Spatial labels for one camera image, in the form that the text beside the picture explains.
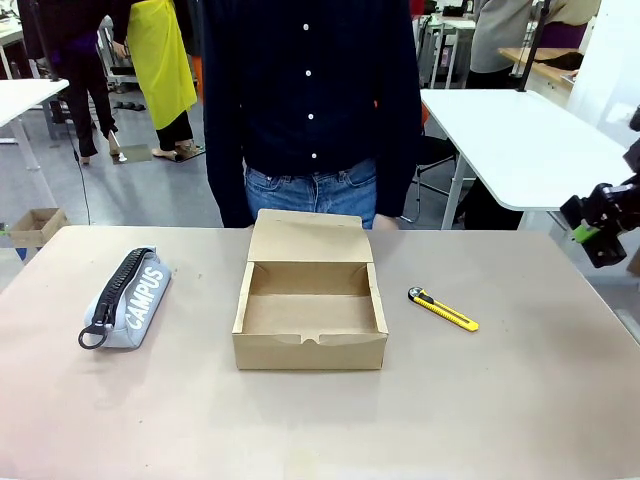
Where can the person in yellow apron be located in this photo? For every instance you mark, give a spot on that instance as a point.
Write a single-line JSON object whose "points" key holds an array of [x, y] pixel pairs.
{"points": [[160, 60]]}

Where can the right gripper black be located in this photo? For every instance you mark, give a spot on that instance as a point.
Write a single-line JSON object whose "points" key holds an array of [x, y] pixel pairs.
{"points": [[617, 207]]}

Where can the person's left hand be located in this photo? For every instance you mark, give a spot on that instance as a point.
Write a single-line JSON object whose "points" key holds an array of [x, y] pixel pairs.
{"points": [[387, 223]]}

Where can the small cardboard box on floor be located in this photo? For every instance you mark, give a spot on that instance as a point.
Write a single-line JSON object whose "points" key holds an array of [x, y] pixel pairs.
{"points": [[35, 227]]}

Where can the grey CAMPUS zipper pencil case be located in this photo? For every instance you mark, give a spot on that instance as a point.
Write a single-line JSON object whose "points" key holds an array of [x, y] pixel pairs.
{"points": [[145, 300]]}

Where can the person in dark shirt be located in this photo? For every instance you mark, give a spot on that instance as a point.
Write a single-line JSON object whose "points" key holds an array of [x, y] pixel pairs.
{"points": [[310, 75]]}

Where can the open brown cardboard box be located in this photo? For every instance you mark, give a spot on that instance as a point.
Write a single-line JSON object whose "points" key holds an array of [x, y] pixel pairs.
{"points": [[310, 350]]}

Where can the small white background table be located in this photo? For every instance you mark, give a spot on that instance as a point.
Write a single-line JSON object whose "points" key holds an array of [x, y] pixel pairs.
{"points": [[25, 97]]}

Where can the person in black and purple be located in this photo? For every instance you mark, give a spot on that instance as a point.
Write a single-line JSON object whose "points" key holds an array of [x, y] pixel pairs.
{"points": [[85, 75]]}

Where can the yellow utility knife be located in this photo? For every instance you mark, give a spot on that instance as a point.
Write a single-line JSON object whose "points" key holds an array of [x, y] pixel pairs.
{"points": [[445, 310]]}

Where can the person in grey sweater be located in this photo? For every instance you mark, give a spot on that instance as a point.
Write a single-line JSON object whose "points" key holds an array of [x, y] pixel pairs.
{"points": [[500, 40]]}

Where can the wooden background table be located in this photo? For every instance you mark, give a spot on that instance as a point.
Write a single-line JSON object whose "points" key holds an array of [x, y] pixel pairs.
{"points": [[550, 62]]}

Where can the blue jeans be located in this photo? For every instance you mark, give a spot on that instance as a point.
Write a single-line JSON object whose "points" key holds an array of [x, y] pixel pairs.
{"points": [[310, 192]]}

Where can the black stand pole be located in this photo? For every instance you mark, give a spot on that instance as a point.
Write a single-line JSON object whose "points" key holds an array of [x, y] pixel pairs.
{"points": [[531, 50]]}

